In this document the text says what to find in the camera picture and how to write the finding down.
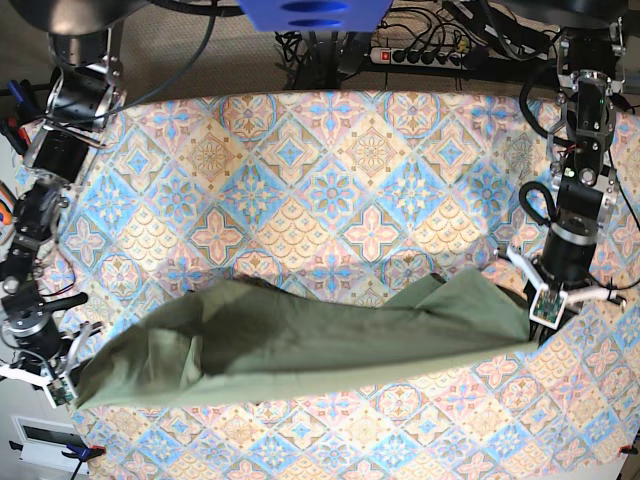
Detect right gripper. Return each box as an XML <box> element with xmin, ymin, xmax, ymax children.
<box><xmin>2</xmin><ymin>314</ymin><xmax>70</xmax><ymax>380</ymax></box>

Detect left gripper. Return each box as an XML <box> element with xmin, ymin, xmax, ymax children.
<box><xmin>524</xmin><ymin>224</ymin><xmax>597</xmax><ymax>348</ymax></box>

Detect olive green t-shirt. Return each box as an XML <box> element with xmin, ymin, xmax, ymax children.
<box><xmin>74</xmin><ymin>270</ymin><xmax>538</xmax><ymax>409</ymax></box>

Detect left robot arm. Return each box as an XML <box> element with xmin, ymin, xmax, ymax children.
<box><xmin>507</xmin><ymin>28</ymin><xmax>626</xmax><ymax>344</ymax></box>

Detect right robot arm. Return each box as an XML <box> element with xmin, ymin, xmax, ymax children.
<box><xmin>1</xmin><ymin>22</ymin><xmax>124</xmax><ymax>379</ymax></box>

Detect blue clamp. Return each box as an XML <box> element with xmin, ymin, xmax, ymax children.
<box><xmin>9</xmin><ymin>441</ymin><xmax>106</xmax><ymax>463</ymax></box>

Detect orange grey device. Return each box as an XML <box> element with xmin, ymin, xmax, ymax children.
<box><xmin>0</xmin><ymin>181</ymin><xmax>16</xmax><ymax>245</ymax></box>

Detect patterned tile tablecloth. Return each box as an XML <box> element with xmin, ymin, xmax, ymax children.
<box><xmin>43</xmin><ymin>92</ymin><xmax>639</xmax><ymax>479</ymax></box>

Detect white power strip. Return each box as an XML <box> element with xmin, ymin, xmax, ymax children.
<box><xmin>369</xmin><ymin>47</ymin><xmax>465</xmax><ymax>69</ymax></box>

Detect blue box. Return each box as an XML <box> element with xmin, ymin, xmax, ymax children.
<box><xmin>238</xmin><ymin>0</ymin><xmax>392</xmax><ymax>33</ymax></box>

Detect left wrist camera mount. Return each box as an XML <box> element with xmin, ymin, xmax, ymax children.
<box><xmin>494</xmin><ymin>244</ymin><xmax>627</xmax><ymax>330</ymax></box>

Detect tangled black cables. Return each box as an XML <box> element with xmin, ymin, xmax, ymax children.
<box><xmin>273</xmin><ymin>30</ymin><xmax>371</xmax><ymax>91</ymax></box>

